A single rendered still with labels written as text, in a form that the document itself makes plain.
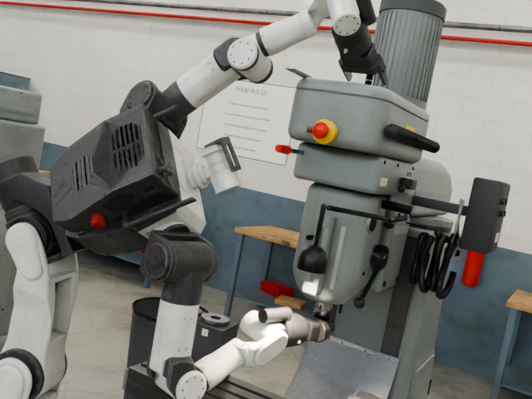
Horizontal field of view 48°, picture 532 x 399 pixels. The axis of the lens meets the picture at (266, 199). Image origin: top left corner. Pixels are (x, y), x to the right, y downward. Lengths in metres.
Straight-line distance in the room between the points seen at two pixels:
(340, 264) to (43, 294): 0.75
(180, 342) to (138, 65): 6.56
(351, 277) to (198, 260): 0.46
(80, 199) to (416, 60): 1.03
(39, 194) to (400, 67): 1.06
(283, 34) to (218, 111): 5.47
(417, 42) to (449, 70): 4.16
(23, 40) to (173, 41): 2.64
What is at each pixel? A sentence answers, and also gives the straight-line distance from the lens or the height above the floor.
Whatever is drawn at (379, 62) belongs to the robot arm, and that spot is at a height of 1.96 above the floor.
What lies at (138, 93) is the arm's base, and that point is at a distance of 1.57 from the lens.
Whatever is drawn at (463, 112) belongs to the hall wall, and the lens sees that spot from 5.93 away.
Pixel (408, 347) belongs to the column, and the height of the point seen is 1.14.
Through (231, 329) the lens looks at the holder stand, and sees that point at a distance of 1.92.
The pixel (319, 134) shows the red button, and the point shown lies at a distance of 1.43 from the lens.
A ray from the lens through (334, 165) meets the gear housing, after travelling 1.56.
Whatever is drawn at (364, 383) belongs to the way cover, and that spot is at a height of 1.00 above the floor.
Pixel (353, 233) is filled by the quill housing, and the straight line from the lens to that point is 1.59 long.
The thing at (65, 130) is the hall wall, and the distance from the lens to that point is 8.49.
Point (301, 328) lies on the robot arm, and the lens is 1.61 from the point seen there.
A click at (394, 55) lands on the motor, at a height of 2.03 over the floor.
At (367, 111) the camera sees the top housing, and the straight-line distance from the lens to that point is 1.45.
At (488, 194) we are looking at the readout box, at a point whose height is 1.68.
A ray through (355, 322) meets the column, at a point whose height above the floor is 1.17.
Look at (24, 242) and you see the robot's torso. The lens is 1.57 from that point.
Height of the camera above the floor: 1.70
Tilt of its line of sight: 5 degrees down
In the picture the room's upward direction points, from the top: 11 degrees clockwise
